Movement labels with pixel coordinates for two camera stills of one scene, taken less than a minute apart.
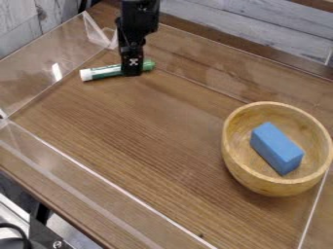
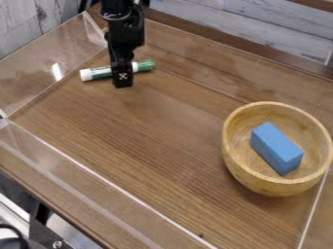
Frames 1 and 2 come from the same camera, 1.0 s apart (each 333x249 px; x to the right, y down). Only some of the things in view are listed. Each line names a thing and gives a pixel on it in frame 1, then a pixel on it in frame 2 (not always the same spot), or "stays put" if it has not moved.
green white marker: x=109 y=70 stays put
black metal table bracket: x=41 y=236 stays put
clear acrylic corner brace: x=105 y=36 stays put
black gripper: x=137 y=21 → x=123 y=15
